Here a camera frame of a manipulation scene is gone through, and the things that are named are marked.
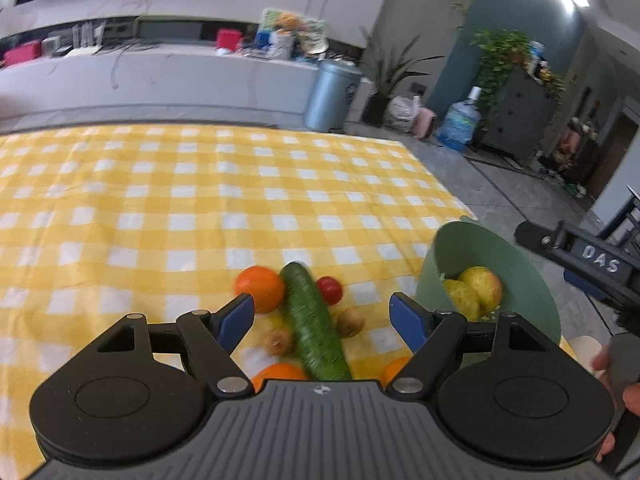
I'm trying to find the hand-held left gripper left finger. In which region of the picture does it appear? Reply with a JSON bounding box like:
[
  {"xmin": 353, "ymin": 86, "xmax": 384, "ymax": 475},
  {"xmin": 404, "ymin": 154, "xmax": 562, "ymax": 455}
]
[{"xmin": 97, "ymin": 292, "xmax": 256, "ymax": 396}]

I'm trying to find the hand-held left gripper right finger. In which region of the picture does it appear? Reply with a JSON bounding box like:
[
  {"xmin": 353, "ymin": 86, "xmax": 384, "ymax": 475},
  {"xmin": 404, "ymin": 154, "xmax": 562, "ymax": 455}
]
[{"xmin": 389, "ymin": 291, "xmax": 546, "ymax": 396}]

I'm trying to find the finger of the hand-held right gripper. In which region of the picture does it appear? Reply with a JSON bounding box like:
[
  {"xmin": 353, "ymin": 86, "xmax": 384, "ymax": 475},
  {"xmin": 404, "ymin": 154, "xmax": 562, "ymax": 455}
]
[{"xmin": 514, "ymin": 219, "xmax": 563, "ymax": 262}]

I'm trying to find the orange mandarin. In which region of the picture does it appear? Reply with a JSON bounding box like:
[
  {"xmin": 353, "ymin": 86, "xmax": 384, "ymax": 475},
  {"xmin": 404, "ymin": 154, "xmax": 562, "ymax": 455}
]
[
  {"xmin": 382, "ymin": 356, "xmax": 413, "ymax": 386},
  {"xmin": 235, "ymin": 266, "xmax": 286, "ymax": 315},
  {"xmin": 250, "ymin": 363, "xmax": 311, "ymax": 393}
]

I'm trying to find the small brown round fruit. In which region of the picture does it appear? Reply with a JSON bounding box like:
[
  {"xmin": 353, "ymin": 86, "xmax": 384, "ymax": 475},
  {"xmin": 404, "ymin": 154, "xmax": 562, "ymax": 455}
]
[
  {"xmin": 336, "ymin": 307, "xmax": 366, "ymax": 338},
  {"xmin": 264, "ymin": 328, "xmax": 295, "ymax": 357}
]

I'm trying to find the green bowl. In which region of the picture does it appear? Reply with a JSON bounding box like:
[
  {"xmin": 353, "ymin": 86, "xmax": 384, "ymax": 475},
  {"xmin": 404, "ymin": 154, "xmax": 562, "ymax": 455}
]
[{"xmin": 416, "ymin": 216, "xmax": 562, "ymax": 368}]

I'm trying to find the person's right hand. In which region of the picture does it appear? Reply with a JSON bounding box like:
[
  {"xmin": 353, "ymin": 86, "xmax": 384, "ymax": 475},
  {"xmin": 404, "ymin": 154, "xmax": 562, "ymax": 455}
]
[{"xmin": 590, "ymin": 342, "xmax": 640, "ymax": 463}]

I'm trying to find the large green-yellow pear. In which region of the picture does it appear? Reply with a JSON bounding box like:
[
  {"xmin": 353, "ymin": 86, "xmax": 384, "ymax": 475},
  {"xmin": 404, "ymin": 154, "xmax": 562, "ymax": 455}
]
[{"xmin": 442, "ymin": 279, "xmax": 483, "ymax": 322}]

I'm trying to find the yellow apple with red blush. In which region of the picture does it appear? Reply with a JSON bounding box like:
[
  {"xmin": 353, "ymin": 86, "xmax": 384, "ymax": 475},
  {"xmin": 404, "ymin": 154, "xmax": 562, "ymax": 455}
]
[{"xmin": 457, "ymin": 266, "xmax": 503, "ymax": 316}]

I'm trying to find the green cucumber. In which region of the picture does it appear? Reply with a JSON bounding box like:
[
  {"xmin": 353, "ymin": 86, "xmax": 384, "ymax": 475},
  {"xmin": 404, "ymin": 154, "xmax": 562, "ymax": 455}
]
[{"xmin": 279, "ymin": 261, "xmax": 353, "ymax": 382}]

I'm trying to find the red cherry tomato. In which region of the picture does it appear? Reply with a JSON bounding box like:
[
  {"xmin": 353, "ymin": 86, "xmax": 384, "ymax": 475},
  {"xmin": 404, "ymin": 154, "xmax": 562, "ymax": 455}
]
[{"xmin": 316, "ymin": 276, "xmax": 344, "ymax": 306}]

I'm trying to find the beige round object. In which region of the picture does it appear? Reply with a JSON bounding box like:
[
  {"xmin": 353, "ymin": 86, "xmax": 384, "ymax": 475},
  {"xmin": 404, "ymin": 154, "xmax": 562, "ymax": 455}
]
[{"xmin": 569, "ymin": 335, "xmax": 607, "ymax": 363}]

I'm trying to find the pink flower arrangement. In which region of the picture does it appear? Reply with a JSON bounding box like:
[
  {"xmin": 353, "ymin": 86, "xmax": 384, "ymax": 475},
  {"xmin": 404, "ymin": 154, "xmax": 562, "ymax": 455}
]
[{"xmin": 550, "ymin": 115, "xmax": 601, "ymax": 196}]

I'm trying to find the brown wooden door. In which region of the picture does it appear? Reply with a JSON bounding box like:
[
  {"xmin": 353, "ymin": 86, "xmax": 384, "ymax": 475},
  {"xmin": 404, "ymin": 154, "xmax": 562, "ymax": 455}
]
[{"xmin": 585, "ymin": 110, "xmax": 640, "ymax": 201}]

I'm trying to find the grey drawer cabinet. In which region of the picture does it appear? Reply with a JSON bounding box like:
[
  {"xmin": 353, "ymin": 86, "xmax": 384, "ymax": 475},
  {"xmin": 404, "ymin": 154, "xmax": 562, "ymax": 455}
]
[{"xmin": 480, "ymin": 65, "xmax": 561, "ymax": 161}]

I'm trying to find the blue water jug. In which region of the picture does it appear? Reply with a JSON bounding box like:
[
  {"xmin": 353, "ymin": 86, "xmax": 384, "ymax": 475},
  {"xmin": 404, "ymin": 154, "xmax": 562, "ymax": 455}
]
[{"xmin": 437, "ymin": 86, "xmax": 483, "ymax": 153}]

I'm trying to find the yellow checked tablecloth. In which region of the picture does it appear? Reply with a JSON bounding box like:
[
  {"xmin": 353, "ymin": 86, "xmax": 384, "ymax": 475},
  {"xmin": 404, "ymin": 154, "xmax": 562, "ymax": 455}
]
[{"xmin": 0, "ymin": 124, "xmax": 576, "ymax": 480}]

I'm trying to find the pink bin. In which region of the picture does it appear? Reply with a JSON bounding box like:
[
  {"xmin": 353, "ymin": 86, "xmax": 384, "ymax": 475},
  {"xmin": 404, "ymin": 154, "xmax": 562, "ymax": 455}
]
[{"xmin": 412, "ymin": 106, "xmax": 438, "ymax": 139}]

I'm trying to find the white plastic bag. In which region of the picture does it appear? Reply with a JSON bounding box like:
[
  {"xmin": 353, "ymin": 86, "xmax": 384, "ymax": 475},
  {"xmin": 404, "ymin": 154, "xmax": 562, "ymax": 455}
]
[{"xmin": 385, "ymin": 95, "xmax": 423, "ymax": 133}]

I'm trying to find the green trailing vine plant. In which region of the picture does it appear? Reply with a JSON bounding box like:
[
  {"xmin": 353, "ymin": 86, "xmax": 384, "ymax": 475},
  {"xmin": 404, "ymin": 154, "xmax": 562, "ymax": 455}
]
[{"xmin": 470, "ymin": 29, "xmax": 566, "ymax": 116}]

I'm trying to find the potted plant with long leaves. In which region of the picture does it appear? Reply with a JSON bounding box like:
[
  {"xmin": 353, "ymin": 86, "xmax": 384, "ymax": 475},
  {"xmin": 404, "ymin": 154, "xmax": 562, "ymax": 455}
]
[{"xmin": 357, "ymin": 27, "xmax": 446, "ymax": 128}]

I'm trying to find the grey trash can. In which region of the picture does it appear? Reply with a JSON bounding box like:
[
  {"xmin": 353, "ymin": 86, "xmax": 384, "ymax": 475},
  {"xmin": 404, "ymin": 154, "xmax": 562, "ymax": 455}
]
[{"xmin": 304, "ymin": 58, "xmax": 363, "ymax": 133}]

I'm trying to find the white marble media counter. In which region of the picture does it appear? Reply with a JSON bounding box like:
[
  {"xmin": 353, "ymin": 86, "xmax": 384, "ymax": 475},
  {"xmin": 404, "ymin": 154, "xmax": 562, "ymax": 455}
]
[{"xmin": 0, "ymin": 15, "xmax": 371, "ymax": 131}]

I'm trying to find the red box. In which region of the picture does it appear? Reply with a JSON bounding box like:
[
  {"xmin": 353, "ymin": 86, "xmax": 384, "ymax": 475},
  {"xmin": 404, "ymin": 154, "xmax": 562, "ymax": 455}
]
[{"xmin": 216, "ymin": 28, "xmax": 244, "ymax": 53}]

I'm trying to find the pile of colourful packages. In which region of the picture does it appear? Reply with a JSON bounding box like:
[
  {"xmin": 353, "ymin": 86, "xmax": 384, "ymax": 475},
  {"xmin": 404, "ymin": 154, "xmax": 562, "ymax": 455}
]
[{"xmin": 242, "ymin": 8, "xmax": 331, "ymax": 63}]

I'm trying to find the magenta box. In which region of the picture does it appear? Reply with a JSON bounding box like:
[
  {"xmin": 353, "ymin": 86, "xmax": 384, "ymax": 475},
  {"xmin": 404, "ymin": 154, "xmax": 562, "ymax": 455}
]
[{"xmin": 2, "ymin": 40, "xmax": 43, "ymax": 68}]

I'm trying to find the dark chair frame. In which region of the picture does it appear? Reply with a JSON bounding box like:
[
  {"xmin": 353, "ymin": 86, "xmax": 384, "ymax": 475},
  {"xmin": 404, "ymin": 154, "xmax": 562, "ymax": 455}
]
[{"xmin": 595, "ymin": 185, "xmax": 640, "ymax": 256}]

